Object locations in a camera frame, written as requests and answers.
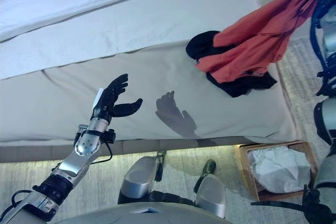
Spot black torso strap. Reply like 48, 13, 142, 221
250, 184, 331, 224

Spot black garment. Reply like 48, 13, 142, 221
185, 30, 278, 98

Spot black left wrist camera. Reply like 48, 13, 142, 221
104, 129, 116, 143

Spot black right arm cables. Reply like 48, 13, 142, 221
309, 0, 336, 98

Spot orange shirt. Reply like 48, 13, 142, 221
194, 0, 336, 83

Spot bed with beige cover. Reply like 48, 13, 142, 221
0, 39, 302, 148

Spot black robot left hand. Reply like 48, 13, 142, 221
90, 73, 144, 124

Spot silver robot right leg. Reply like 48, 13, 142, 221
193, 158, 228, 219

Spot silver robot left leg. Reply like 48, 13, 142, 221
117, 150, 167, 206

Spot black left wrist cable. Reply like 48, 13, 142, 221
91, 141, 113, 163

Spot white garment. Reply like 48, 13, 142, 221
248, 146, 312, 193

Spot silver robot leg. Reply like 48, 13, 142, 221
117, 150, 167, 206
193, 158, 228, 219

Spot white textured blanket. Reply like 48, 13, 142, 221
0, 0, 262, 80

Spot wicker laundry basket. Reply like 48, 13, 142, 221
234, 141, 320, 201

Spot grey robot torso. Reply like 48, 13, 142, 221
59, 202, 234, 224

